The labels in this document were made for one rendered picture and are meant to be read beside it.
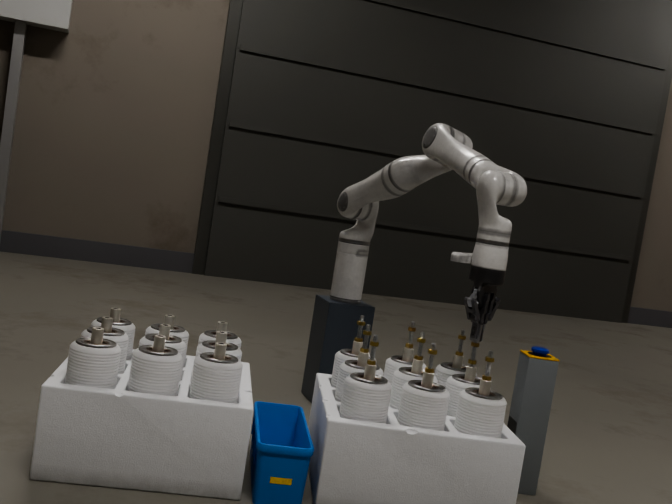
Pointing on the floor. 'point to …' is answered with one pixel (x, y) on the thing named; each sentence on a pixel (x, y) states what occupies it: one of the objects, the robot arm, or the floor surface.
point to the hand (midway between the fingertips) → (477, 332)
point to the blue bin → (279, 453)
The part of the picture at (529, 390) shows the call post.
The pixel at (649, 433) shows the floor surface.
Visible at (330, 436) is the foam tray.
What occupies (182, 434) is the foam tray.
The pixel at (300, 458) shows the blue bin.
